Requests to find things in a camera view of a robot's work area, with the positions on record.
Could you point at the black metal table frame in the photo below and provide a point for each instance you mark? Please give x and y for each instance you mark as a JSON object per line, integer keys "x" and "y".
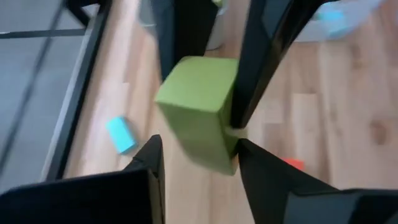
{"x": 81, "y": 90}

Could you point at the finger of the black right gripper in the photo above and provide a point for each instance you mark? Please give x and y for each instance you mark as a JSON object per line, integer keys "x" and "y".
{"x": 186, "y": 28}
{"x": 264, "y": 46}

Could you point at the clear plastic bin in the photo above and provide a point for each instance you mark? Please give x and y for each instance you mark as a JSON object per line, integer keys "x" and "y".
{"x": 311, "y": 34}

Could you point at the green rectangular wooden block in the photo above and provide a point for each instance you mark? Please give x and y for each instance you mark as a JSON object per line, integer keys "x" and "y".
{"x": 218, "y": 2}
{"x": 196, "y": 102}

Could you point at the small red wooden cube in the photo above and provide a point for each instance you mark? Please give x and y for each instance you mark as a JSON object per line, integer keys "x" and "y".
{"x": 293, "y": 163}

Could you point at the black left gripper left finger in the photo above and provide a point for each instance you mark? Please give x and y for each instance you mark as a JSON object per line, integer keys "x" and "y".
{"x": 146, "y": 193}

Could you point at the cyan rectangular wooden block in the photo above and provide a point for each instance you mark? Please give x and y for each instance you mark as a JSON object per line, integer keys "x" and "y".
{"x": 121, "y": 135}
{"x": 332, "y": 20}

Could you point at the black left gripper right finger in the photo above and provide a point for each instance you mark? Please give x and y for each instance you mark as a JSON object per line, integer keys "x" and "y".
{"x": 280, "y": 193}

